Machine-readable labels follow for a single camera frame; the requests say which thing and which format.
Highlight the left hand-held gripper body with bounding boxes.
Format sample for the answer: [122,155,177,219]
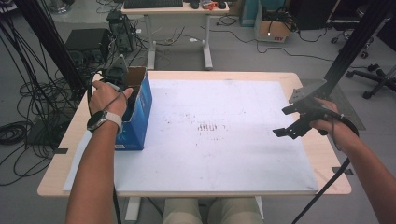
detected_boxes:
[102,53,129,91]

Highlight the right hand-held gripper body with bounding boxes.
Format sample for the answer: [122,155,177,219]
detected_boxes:
[288,80,336,131]

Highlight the blue cardboard box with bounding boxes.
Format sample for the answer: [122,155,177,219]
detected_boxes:
[114,65,153,151]

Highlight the person's left hand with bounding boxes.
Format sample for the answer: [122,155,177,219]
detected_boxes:
[88,79,134,118]

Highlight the person's right hand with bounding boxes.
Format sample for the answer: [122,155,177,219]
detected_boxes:
[309,97,360,153]

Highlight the black computer tower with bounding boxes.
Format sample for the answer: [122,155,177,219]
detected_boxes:
[106,10,138,54]

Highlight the black equipment case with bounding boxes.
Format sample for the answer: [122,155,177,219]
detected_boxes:
[64,28,112,63]

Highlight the grey tape strip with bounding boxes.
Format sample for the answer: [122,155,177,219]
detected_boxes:
[331,166,355,176]

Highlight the black office chair base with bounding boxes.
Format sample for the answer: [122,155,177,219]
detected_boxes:
[345,63,396,100]

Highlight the black keyboard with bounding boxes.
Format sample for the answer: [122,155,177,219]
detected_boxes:
[123,0,184,9]

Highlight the black metal stand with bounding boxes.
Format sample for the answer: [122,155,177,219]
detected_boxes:
[323,0,396,91]
[13,0,89,98]

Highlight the brown cardboard box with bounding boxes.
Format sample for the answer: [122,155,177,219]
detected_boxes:
[254,18,292,44]

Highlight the white table leg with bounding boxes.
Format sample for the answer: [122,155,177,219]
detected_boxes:
[124,196,142,222]
[251,195,265,220]

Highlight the light wooden desk white legs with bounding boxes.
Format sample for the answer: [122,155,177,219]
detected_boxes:
[120,1,230,71]

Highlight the white sheet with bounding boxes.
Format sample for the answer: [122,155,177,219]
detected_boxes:
[63,78,319,192]

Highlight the white cloth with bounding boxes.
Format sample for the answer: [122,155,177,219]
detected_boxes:
[207,197,264,224]

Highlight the teal bin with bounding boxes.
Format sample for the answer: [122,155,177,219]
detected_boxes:
[241,0,260,28]

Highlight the orange small item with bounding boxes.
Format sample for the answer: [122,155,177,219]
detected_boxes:
[201,1,219,11]

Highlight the person's left leg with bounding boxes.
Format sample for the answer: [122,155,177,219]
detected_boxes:
[162,198,204,224]

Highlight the thin wrist cord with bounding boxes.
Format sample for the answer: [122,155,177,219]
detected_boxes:
[102,89,129,113]
[330,116,341,147]

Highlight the wristwatch with white strap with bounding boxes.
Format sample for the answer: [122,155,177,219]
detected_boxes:
[86,110,123,134]

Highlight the single black floor cable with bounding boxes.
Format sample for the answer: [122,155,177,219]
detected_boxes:
[256,41,368,70]

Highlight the thick black gripper cable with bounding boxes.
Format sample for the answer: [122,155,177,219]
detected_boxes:
[88,69,123,224]
[290,108,360,224]

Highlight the bundle of black floor cables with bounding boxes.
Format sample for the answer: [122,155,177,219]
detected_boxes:
[0,18,92,188]

